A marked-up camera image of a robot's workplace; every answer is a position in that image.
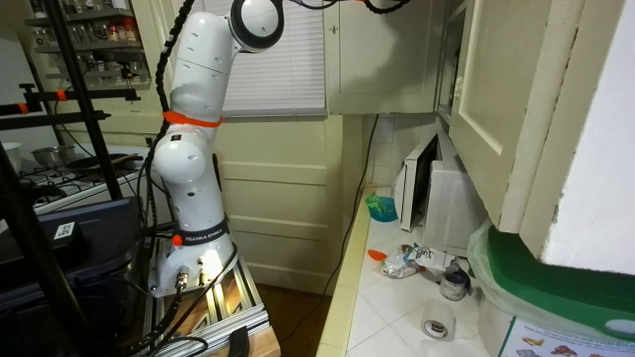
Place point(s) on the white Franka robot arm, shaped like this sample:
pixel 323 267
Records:
pixel 202 249

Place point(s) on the blue plastic bowl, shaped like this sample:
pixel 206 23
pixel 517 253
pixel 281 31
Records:
pixel 382 210

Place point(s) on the small orange utensil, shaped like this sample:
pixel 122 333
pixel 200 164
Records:
pixel 376 255

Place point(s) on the white window blind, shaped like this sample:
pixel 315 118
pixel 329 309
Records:
pixel 285 81

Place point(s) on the white microwave oven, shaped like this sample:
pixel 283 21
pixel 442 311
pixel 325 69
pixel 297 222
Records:
pixel 436 200

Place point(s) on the crumpled snack wrapper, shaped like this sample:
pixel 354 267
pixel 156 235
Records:
pixel 414 259

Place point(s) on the small glass jar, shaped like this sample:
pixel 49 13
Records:
pixel 456 283

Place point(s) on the closed cream cabinet door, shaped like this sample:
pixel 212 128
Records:
pixel 513 63

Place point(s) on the white bin green liner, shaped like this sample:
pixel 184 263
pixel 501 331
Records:
pixel 535 311

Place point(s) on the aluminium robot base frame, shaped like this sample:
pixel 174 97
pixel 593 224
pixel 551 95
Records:
pixel 227 321

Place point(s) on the black metal camera stand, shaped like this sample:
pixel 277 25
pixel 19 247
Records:
pixel 19 212

